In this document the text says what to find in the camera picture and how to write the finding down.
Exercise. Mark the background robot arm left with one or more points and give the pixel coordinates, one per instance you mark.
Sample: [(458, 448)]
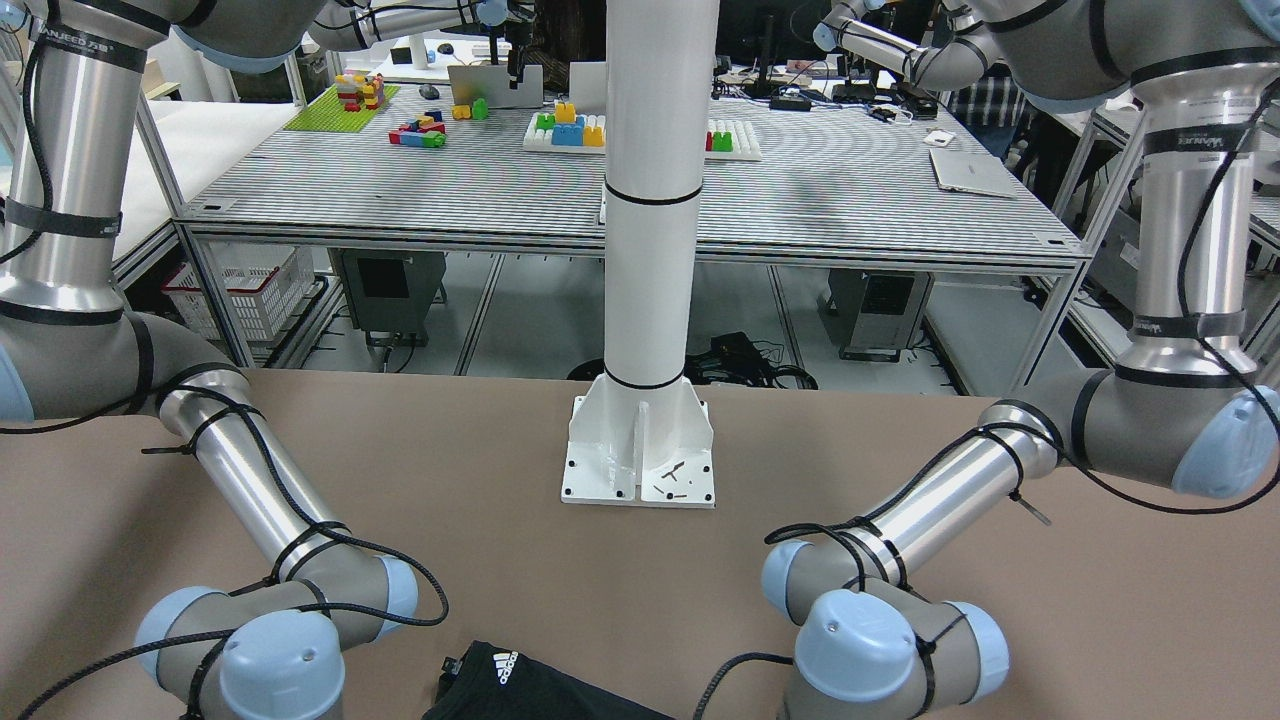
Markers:
[(348, 27)]

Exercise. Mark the grey computer box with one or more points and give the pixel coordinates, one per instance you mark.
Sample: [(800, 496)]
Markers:
[(876, 312), (389, 290)]

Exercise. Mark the white plastic basket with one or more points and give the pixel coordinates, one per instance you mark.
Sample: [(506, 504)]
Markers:
[(264, 284)]

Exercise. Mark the grey aluminium frame workbench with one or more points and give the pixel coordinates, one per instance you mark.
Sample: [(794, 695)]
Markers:
[(834, 188)]

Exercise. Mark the white block tray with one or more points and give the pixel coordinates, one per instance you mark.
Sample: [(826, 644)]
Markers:
[(585, 135)]

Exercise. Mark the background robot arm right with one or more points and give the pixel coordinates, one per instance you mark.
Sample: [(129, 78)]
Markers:
[(970, 53)]

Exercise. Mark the black t-shirt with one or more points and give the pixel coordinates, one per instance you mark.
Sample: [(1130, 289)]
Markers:
[(492, 682)]

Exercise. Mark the closed silver laptop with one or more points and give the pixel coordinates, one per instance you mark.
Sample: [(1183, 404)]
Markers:
[(972, 172)]

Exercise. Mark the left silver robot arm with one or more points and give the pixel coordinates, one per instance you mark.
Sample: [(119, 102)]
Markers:
[(1180, 409)]

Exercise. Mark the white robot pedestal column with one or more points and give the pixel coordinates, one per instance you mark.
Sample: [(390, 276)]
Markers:
[(641, 436)]

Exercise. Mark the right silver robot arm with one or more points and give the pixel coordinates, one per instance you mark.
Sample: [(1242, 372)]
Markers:
[(71, 350)]

